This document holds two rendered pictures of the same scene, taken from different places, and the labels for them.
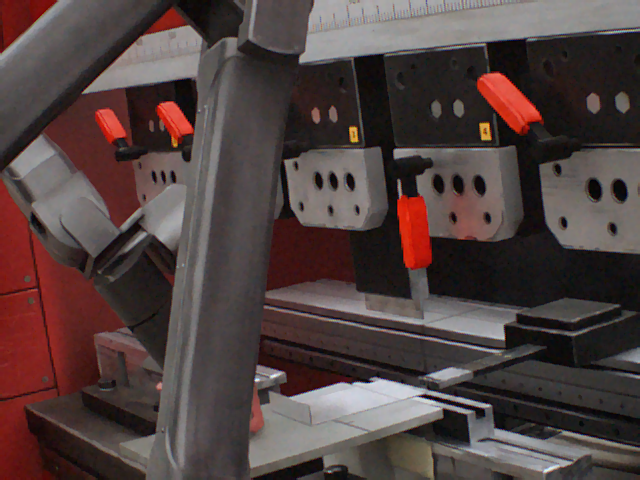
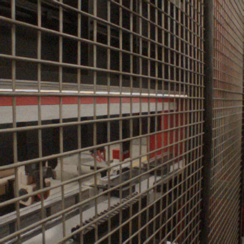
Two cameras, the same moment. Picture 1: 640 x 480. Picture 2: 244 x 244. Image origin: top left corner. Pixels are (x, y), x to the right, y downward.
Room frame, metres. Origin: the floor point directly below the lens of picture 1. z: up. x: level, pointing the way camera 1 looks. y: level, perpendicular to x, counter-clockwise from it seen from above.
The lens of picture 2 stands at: (0.34, -1.70, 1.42)
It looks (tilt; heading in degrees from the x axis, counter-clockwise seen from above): 4 degrees down; 61
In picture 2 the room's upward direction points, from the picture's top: straight up
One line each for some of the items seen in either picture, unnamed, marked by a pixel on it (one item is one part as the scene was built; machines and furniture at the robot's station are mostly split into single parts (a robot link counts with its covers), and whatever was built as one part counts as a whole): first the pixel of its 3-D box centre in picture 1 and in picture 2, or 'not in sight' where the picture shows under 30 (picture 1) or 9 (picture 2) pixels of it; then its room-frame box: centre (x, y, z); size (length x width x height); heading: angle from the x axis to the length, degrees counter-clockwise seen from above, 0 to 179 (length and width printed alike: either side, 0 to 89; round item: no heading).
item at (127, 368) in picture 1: (183, 384); (158, 162); (1.77, 0.22, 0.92); 0.50 x 0.06 x 0.10; 30
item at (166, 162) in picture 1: (183, 144); (152, 121); (1.66, 0.15, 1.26); 0.15 x 0.09 x 0.17; 30
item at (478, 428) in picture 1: (420, 408); (122, 169); (1.27, -0.08, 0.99); 0.20 x 0.03 x 0.03; 30
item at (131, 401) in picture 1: (135, 410); not in sight; (1.78, 0.29, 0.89); 0.30 x 0.05 x 0.03; 30
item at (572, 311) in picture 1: (523, 345); (147, 167); (1.37, -0.20, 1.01); 0.26 x 0.12 x 0.05; 120
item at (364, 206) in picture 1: (355, 139); (126, 125); (1.31, -0.05, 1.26); 0.15 x 0.09 x 0.17; 30
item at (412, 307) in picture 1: (388, 268); (124, 146); (1.29, -0.06, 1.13); 0.10 x 0.02 x 0.10; 30
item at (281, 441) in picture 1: (278, 432); (105, 164); (1.22, 0.06, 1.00); 0.26 x 0.18 x 0.01; 120
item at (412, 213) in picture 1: (417, 211); not in sight; (1.13, -0.09, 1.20); 0.04 x 0.02 x 0.10; 120
